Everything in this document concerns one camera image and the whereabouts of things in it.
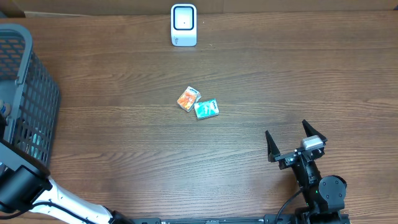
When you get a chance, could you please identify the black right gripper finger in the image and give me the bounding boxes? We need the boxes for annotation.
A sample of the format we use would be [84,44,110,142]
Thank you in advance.
[302,119,327,143]
[265,131,280,162]

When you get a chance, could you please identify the teal tissue pack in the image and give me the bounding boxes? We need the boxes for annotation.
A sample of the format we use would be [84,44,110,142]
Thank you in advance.
[194,98,220,119]

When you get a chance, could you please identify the orange tissue pack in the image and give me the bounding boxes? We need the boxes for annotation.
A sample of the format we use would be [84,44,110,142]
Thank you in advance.
[177,86,201,112]

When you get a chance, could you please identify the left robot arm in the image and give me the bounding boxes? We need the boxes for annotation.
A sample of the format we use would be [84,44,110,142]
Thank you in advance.
[1,139,132,224]

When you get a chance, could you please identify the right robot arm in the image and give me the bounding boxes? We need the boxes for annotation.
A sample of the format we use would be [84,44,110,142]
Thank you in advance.
[264,120,351,224]

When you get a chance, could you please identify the white barcode scanner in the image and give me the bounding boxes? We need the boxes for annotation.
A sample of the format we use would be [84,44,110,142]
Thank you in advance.
[170,3,197,47]

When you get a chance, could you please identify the grey plastic mesh basket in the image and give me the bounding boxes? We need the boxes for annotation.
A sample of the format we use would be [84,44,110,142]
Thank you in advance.
[1,24,61,166]

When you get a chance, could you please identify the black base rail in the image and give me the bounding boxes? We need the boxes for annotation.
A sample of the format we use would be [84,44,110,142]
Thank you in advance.
[130,213,299,224]

